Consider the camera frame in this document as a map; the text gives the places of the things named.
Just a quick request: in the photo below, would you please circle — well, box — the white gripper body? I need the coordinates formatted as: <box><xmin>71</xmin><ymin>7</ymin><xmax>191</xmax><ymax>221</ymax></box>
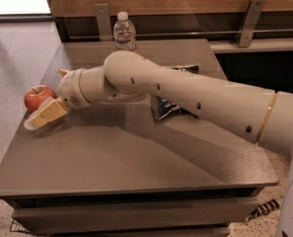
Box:
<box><xmin>57</xmin><ymin>68</ymin><xmax>90</xmax><ymax>109</ymax></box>

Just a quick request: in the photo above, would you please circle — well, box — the red apple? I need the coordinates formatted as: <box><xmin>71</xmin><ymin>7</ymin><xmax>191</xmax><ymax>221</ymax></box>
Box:
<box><xmin>24</xmin><ymin>85</ymin><xmax>56</xmax><ymax>112</ymax></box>

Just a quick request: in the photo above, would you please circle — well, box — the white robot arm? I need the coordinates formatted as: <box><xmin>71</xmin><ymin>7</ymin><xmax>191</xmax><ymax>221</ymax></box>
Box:
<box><xmin>25</xmin><ymin>50</ymin><xmax>293</xmax><ymax>237</ymax></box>

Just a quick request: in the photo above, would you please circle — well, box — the clear plastic water bottle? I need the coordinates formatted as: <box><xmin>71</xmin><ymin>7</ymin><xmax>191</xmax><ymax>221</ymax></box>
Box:
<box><xmin>113</xmin><ymin>12</ymin><xmax>136</xmax><ymax>51</ymax></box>

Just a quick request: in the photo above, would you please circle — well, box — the grey drawer cabinet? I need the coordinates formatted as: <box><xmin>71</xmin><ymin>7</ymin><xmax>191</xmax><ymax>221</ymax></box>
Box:
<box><xmin>0</xmin><ymin>39</ymin><xmax>280</xmax><ymax>237</ymax></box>

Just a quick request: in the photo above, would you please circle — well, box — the blue chip bag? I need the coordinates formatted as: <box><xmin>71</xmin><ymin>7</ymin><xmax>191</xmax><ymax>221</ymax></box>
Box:
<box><xmin>151</xmin><ymin>64</ymin><xmax>199</xmax><ymax>121</ymax></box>

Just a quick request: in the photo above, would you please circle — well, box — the left metal bracket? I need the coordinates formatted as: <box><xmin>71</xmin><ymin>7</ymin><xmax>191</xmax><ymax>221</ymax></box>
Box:
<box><xmin>95</xmin><ymin>3</ymin><xmax>112</xmax><ymax>41</ymax></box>

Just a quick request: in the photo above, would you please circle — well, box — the metal bracket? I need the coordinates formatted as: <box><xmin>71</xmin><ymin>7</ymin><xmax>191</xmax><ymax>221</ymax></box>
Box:
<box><xmin>235</xmin><ymin>0</ymin><xmax>265</xmax><ymax>47</ymax></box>
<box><xmin>95</xmin><ymin>3</ymin><xmax>112</xmax><ymax>41</ymax></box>

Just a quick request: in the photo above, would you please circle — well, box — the right metal bracket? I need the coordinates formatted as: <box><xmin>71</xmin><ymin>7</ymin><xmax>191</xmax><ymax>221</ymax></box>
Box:
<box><xmin>235</xmin><ymin>0</ymin><xmax>265</xmax><ymax>47</ymax></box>

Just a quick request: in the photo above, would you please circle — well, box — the striped black white cable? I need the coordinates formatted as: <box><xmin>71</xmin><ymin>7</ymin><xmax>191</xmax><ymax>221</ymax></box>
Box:
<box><xmin>245</xmin><ymin>198</ymin><xmax>281</xmax><ymax>222</ymax></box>

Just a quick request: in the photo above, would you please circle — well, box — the horizontal metal rail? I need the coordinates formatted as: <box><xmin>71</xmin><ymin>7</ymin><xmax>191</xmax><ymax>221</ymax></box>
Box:
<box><xmin>66</xmin><ymin>29</ymin><xmax>293</xmax><ymax>41</ymax></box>

